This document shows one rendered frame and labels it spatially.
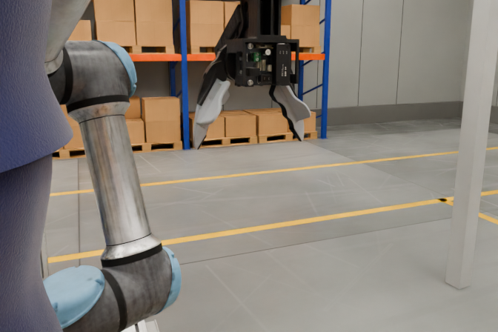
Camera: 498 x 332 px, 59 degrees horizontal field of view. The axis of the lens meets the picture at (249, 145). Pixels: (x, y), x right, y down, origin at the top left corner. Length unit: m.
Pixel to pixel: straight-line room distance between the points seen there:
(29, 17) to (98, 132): 0.64
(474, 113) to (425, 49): 8.54
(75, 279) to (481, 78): 2.79
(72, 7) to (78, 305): 0.45
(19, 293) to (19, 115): 0.09
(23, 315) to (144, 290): 0.60
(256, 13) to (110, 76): 0.42
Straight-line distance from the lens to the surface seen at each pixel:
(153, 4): 7.46
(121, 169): 0.84
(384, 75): 10.96
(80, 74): 0.83
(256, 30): 0.51
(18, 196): 0.22
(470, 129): 3.25
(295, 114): 0.60
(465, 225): 3.39
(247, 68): 0.51
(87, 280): 0.81
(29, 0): 0.22
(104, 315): 0.82
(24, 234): 0.23
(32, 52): 0.23
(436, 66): 11.96
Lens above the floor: 1.64
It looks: 12 degrees down
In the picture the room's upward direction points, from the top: straight up
